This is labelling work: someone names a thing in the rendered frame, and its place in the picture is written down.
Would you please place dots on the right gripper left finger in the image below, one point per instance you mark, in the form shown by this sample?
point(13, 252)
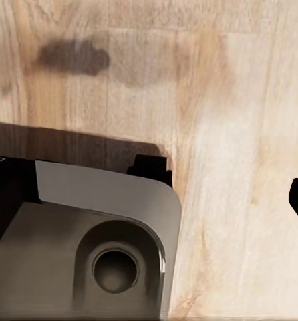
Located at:
point(11, 199)

